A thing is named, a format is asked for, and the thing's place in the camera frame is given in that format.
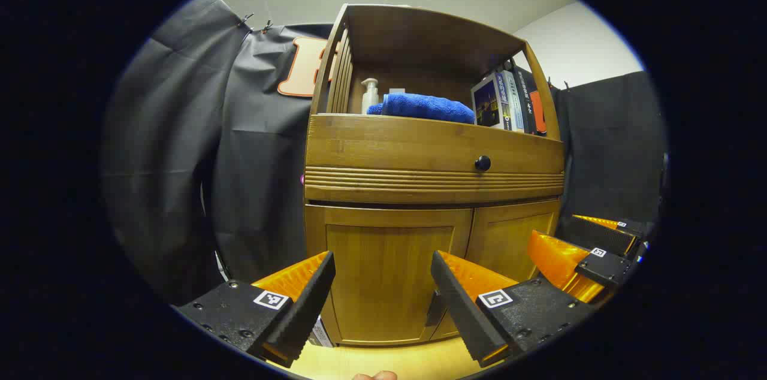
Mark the white pump bottle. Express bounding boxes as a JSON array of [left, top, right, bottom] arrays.
[[361, 77, 380, 115]]

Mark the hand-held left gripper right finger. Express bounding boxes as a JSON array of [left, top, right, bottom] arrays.
[[430, 250, 595, 369]]

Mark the book with night-city cover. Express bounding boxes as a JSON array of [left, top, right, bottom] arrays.
[[470, 74, 513, 130]]

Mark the blue folded towel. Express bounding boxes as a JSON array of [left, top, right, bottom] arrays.
[[367, 92, 476, 125]]

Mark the wooden cabinet door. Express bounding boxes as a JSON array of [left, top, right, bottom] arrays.
[[430, 198, 562, 342], [304, 204, 474, 346]]

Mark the wooden double-door shoe cabinet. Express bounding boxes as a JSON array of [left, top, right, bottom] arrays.
[[303, 4, 567, 348]]

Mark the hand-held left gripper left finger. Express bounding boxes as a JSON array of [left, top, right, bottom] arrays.
[[173, 250, 337, 369]]

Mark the light grey book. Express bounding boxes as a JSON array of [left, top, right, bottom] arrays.
[[502, 70, 526, 132]]

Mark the wooden ribbed cabinet drawer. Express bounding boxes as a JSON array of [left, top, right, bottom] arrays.
[[304, 114, 566, 205]]

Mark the black backdrop cloth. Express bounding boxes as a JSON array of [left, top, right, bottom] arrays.
[[101, 0, 669, 309]]

